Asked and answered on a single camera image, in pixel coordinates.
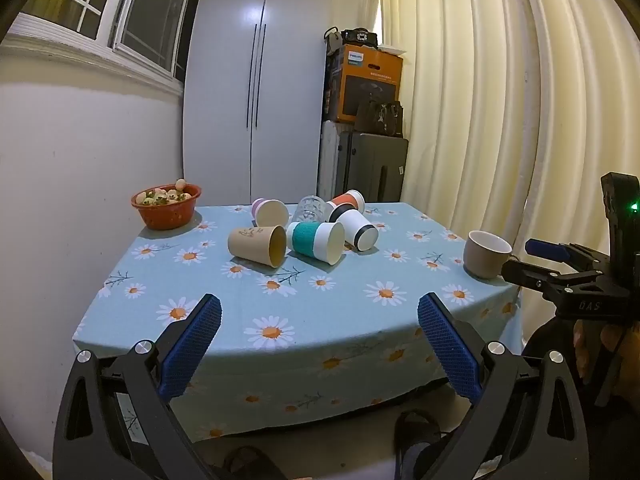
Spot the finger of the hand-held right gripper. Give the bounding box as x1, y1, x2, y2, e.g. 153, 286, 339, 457
524, 238, 610, 270
501, 256, 608, 303

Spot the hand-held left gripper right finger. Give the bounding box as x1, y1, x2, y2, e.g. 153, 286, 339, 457
417, 292, 591, 480

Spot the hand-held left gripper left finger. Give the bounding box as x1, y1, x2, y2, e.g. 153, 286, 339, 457
52, 293, 223, 480

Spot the grey ceramic mug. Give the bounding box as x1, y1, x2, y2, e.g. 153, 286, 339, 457
463, 230, 523, 281

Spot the brown kraft paper cup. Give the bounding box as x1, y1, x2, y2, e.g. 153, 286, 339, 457
228, 225, 288, 267

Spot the white cup with black band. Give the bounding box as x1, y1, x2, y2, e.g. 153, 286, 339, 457
336, 209, 379, 253

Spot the pink and cream cup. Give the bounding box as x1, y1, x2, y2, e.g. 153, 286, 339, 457
250, 198, 290, 227

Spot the teal sleeve paper cup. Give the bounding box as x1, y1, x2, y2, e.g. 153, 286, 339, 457
286, 220, 346, 266

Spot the clear glass cup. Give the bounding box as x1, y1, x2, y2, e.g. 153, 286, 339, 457
291, 195, 331, 224

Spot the orange sleeve paper cup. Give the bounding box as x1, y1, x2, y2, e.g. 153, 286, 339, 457
326, 189, 365, 223

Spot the blue daisy tablecloth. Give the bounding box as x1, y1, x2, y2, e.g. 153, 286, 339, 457
72, 202, 524, 443

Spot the black sandal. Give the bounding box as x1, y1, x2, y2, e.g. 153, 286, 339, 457
222, 445, 290, 480

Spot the red bowl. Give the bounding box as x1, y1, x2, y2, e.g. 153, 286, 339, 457
131, 184, 203, 231

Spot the pile of eggs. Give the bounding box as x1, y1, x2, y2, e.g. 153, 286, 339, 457
137, 178, 192, 207

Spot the cream curtain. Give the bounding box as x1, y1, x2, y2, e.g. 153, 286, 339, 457
372, 0, 640, 266

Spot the grey suitcase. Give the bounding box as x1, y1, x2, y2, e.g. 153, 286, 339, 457
344, 132, 410, 204

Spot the dark brown handbag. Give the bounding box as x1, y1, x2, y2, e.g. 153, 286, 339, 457
354, 99, 405, 139

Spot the orange cardboard box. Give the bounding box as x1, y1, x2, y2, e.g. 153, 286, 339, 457
327, 43, 404, 124

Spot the white wardrobe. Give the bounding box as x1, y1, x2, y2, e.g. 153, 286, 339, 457
182, 0, 387, 206

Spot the black bag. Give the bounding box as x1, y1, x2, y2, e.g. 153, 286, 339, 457
324, 27, 379, 49

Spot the white framed window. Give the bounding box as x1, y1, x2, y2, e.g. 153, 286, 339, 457
19, 0, 207, 82

